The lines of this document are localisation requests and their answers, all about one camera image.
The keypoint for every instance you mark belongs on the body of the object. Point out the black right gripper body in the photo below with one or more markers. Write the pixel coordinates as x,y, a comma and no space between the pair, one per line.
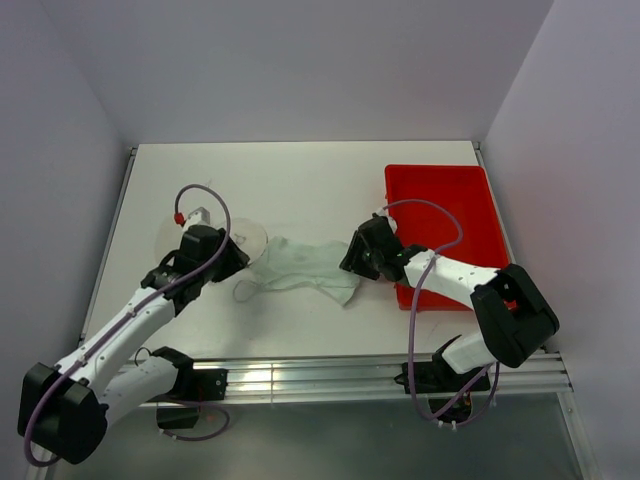
376,258

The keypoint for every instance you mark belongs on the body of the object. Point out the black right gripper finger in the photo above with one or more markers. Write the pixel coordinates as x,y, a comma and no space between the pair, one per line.
366,269
356,257

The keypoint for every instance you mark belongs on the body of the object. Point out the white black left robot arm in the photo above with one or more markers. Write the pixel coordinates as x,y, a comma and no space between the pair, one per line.
66,409

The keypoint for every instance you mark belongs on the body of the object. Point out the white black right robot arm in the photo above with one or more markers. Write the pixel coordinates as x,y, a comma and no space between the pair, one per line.
514,319

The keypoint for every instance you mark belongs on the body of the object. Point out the red plastic tray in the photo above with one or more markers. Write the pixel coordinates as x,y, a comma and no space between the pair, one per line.
461,190

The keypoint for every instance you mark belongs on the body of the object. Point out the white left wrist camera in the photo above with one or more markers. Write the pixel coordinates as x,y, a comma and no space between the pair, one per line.
199,216

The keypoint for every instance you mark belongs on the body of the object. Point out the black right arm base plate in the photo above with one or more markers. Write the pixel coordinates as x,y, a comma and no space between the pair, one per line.
435,377

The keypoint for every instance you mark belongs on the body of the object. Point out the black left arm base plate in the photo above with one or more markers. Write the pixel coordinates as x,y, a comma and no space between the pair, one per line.
210,382

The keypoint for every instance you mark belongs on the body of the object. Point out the aluminium mounting rail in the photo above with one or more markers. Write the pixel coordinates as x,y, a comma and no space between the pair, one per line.
361,378

